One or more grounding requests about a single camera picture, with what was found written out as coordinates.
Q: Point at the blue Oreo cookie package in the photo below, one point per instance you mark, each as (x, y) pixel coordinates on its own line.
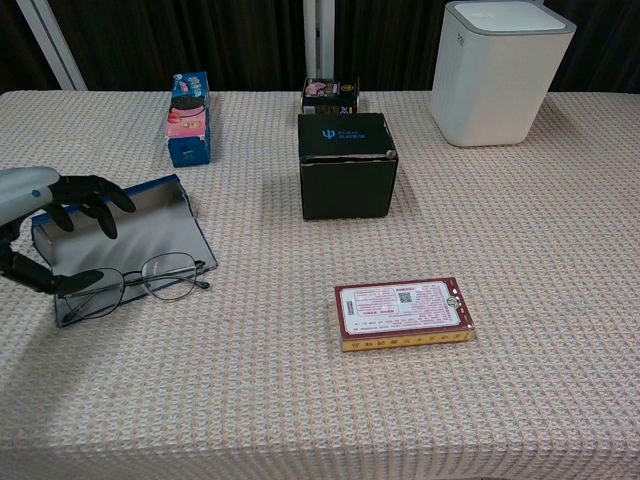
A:
(189, 125)

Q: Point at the black cardboard cube box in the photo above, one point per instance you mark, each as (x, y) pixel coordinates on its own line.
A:
(345, 185)

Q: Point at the silver aluminium frame post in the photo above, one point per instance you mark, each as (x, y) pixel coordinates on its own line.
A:
(310, 45)
(52, 45)

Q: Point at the black pleated curtain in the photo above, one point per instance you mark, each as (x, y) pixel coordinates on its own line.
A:
(225, 40)

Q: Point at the dark blue snack box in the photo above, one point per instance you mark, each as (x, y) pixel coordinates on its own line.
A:
(150, 235)

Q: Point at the white lidded trash bin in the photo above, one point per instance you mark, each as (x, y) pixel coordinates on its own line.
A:
(490, 90)

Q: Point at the black luncheon meat tin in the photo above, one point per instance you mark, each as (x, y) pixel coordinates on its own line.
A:
(330, 97)

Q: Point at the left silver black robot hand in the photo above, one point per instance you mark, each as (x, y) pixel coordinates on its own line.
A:
(25, 195)

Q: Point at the beige woven tablecloth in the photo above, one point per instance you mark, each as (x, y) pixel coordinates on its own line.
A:
(300, 400)

